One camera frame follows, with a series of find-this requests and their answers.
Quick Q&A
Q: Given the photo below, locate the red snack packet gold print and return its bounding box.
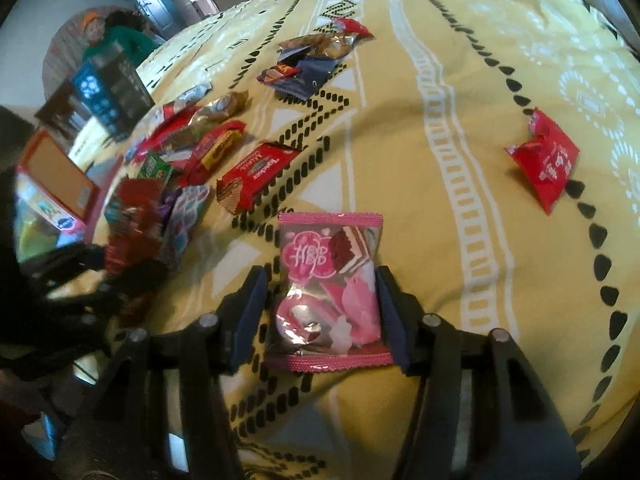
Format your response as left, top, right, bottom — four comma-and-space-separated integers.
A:
504, 108, 581, 216

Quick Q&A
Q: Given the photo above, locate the red-brown wafer packet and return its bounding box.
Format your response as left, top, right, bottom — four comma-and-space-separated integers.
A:
216, 141, 301, 216

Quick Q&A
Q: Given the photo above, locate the yellow printed blanket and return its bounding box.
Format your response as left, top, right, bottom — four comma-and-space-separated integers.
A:
65, 0, 640, 480

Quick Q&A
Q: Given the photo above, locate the tall red gift box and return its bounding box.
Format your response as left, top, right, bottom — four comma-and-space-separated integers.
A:
14, 129, 126, 251

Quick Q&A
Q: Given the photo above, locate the teal pink patterned packet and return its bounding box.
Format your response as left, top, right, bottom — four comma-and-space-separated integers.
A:
160, 185, 211, 271

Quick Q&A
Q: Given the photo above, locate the pink snack packet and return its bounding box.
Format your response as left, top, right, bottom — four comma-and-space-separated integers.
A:
265, 211, 393, 373

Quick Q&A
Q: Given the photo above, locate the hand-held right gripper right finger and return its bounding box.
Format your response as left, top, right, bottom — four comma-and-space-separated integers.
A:
375, 265, 583, 480

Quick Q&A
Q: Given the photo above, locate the dark red snack packet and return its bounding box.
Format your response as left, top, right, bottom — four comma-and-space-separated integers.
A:
102, 177, 168, 273

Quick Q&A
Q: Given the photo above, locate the red packet white label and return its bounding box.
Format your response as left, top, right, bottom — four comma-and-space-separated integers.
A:
135, 105, 201, 158

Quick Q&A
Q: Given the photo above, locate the brown silver snack packet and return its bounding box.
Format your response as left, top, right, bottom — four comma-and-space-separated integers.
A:
187, 91, 249, 133

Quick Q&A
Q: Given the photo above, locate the dark blue snack packet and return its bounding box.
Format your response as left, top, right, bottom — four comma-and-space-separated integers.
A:
257, 55, 341, 103

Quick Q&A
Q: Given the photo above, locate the small red snack packet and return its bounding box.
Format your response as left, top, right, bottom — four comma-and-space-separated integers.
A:
332, 17, 374, 41

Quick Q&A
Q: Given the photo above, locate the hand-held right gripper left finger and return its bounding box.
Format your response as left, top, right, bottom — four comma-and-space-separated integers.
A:
55, 266, 271, 480

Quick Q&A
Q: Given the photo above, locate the dark blue printed box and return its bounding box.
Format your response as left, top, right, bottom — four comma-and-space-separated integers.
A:
70, 40, 153, 141

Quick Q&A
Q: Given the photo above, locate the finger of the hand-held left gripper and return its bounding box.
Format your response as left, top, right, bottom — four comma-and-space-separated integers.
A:
47, 262, 171, 321
25, 242, 111, 286

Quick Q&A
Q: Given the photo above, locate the green snack packet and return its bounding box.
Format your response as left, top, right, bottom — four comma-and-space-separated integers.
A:
137, 152, 173, 183

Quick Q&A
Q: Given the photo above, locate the small silver snack packet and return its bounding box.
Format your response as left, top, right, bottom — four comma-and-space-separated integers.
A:
172, 84, 213, 106

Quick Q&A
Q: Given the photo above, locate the red yellow snack packet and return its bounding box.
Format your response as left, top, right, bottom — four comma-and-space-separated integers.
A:
180, 121, 247, 187

